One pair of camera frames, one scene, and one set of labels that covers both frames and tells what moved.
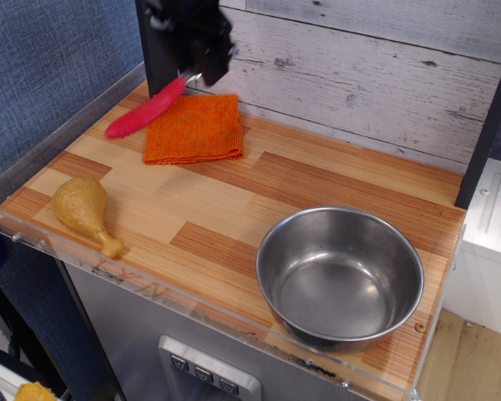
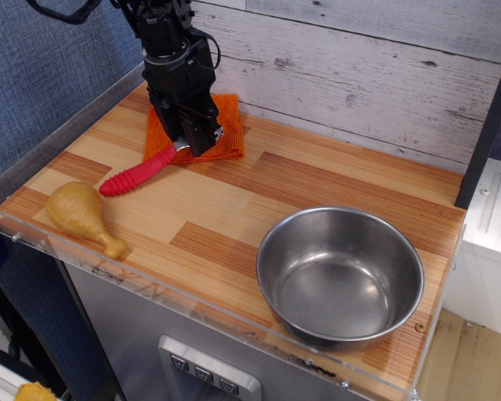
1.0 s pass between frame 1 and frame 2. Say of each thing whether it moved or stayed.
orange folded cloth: stayed
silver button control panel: stayed
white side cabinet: stayed
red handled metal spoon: moved
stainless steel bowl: stayed
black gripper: moved
